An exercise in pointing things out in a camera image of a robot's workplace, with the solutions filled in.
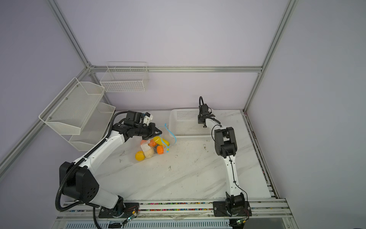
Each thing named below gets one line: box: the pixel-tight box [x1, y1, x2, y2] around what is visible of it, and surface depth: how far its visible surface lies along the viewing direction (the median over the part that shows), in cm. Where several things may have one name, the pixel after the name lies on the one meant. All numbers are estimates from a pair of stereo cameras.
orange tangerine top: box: [156, 145, 164, 155], surface depth 90 cm
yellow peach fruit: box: [134, 150, 145, 162], surface depth 91 cm
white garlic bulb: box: [143, 145, 155, 158], surface depth 91 cm
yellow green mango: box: [152, 136, 170, 147], surface depth 95 cm
